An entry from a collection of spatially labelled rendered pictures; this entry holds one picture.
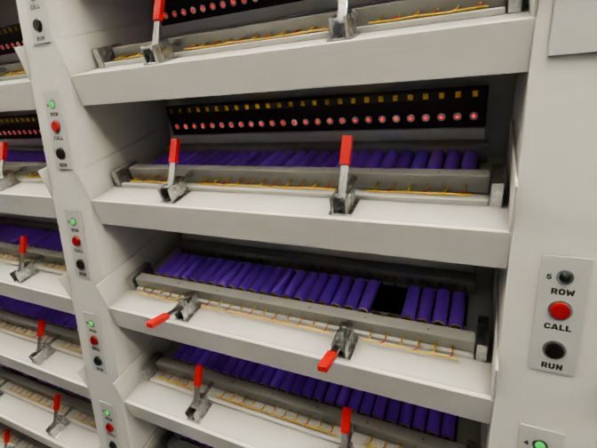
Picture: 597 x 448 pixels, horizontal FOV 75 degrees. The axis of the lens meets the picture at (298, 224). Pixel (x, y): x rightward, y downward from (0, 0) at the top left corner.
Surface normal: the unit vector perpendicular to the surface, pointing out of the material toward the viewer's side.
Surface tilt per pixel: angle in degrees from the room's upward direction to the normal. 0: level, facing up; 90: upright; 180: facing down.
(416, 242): 108
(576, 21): 90
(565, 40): 90
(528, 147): 90
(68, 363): 18
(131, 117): 90
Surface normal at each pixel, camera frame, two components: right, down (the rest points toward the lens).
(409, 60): -0.40, 0.52
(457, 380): -0.16, -0.85
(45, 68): -0.43, 0.23
